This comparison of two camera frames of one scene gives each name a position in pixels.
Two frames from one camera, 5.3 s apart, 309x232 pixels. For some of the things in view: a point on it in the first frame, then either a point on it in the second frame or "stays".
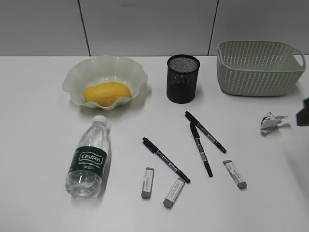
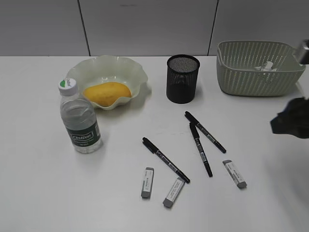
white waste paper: x=270 y=122 → x=268 y=67
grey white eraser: x=235 y=175 stays
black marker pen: x=190 y=117 stays
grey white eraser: x=173 y=193 stays
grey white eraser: x=147 y=182 stays
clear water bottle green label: x=89 y=163 → x=79 y=117
